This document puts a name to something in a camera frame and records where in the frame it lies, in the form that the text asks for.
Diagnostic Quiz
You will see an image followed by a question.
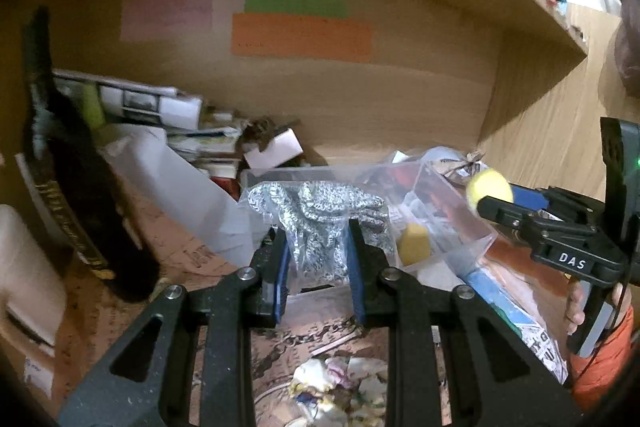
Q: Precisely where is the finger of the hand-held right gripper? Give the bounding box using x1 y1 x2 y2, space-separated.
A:
511 185 607 229
476 195 624 281

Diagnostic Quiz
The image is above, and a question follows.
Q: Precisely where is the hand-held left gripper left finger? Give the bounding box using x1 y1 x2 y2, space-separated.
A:
57 227 291 427

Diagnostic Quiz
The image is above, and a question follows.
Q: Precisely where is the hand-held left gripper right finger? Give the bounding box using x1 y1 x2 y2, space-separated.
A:
347 218 586 427

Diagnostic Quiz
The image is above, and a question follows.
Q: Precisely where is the yellow sponge ball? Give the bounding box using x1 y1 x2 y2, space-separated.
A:
465 169 515 214

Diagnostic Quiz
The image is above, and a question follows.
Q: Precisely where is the bagged black-white patterned cloth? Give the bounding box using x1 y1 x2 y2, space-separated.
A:
239 179 396 295

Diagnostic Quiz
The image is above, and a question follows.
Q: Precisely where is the clear plastic storage box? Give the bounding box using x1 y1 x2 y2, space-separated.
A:
241 159 500 280

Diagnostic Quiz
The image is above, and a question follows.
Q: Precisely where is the person's right forearm orange sleeve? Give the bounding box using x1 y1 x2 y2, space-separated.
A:
569 304 637 414

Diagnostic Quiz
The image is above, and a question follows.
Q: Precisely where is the person's right hand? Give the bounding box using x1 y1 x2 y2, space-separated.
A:
562 279 589 336

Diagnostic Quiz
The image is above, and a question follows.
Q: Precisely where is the yellow sponge block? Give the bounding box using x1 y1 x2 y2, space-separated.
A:
396 223 433 267

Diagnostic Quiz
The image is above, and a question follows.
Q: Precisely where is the crumpled printed paper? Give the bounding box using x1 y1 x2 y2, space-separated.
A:
435 149 493 188

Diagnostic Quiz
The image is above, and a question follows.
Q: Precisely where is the blue and white packet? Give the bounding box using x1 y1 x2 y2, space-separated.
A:
462 267 571 385

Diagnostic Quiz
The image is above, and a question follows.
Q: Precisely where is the crumpled pale cloth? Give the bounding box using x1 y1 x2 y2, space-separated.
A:
289 355 391 427

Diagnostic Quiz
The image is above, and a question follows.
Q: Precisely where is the small white box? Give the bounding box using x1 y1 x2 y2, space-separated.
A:
244 128 304 170

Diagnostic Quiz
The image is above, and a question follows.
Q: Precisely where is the brown blurred object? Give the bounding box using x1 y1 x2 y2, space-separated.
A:
597 0 640 98

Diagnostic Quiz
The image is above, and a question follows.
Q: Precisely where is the translucent white plastic sheet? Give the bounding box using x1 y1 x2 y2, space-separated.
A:
97 124 261 268

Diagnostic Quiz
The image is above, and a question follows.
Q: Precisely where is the wooden shelf unit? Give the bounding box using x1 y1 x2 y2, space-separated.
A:
0 0 640 418

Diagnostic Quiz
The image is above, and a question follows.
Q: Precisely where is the stack of papers and booklets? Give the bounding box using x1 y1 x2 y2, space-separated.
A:
52 68 246 172

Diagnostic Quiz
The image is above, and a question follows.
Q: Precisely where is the dark glass bottle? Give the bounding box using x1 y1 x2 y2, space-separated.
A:
20 6 161 303

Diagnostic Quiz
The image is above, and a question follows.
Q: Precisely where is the orange paper sheet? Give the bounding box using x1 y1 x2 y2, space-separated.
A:
231 13 375 64

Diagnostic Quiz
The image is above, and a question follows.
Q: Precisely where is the white cardboard box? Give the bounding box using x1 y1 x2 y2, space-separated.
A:
0 204 68 348

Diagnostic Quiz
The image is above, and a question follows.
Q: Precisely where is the green paper strip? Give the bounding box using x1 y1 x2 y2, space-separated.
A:
244 0 350 20

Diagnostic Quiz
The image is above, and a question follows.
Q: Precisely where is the pink paper sheet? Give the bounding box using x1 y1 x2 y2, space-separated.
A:
120 0 221 44

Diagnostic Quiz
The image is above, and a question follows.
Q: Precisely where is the metal chain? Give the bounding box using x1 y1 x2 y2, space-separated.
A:
252 324 363 378

